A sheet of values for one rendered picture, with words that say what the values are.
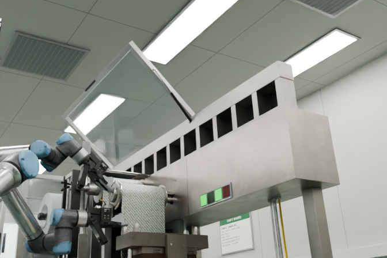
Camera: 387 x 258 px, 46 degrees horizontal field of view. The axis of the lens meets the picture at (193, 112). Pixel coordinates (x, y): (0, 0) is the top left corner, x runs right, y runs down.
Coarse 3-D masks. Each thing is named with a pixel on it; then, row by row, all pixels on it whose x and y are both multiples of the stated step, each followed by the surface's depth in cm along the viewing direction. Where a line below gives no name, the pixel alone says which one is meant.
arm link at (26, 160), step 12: (0, 156) 187; (12, 156) 180; (24, 156) 179; (36, 156) 186; (0, 168) 175; (12, 168) 175; (24, 168) 177; (36, 168) 184; (0, 180) 169; (12, 180) 174; (24, 180) 181; (0, 192) 168
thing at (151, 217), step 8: (128, 208) 221; (136, 208) 224; (144, 208) 226; (152, 208) 228; (160, 208) 231; (128, 216) 220; (136, 216) 222; (144, 216) 224; (152, 216) 227; (160, 216) 229; (128, 224) 218; (144, 224) 223; (152, 224) 225; (160, 224) 228; (160, 232) 226
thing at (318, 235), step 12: (312, 192) 184; (312, 204) 183; (312, 216) 182; (324, 216) 183; (192, 228) 253; (312, 228) 181; (324, 228) 180; (312, 240) 180; (324, 240) 178; (312, 252) 179; (324, 252) 175
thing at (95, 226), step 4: (96, 220) 208; (92, 224) 207; (96, 224) 207; (92, 228) 209; (96, 228) 207; (100, 228) 208; (96, 232) 207; (100, 232) 207; (96, 236) 209; (100, 236) 206; (104, 236) 207; (100, 240) 206; (104, 240) 206; (100, 244) 207; (104, 244) 207
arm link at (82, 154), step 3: (81, 150) 220; (84, 150) 221; (78, 153) 218; (81, 153) 219; (84, 153) 220; (87, 153) 221; (75, 156) 218; (78, 156) 218; (81, 156) 219; (84, 156) 219; (72, 159) 221; (75, 159) 219; (78, 159) 219; (81, 159) 219; (75, 162) 221; (78, 162) 219
